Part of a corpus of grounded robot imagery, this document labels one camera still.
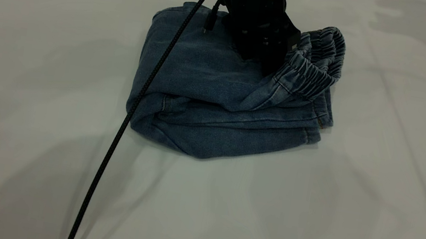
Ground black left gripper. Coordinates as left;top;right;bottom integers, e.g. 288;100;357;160
207;0;308;82

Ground blue denim shorts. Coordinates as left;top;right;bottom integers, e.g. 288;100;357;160
120;0;350;180

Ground thick black braided cable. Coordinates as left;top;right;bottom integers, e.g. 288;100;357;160
64;0;224;239

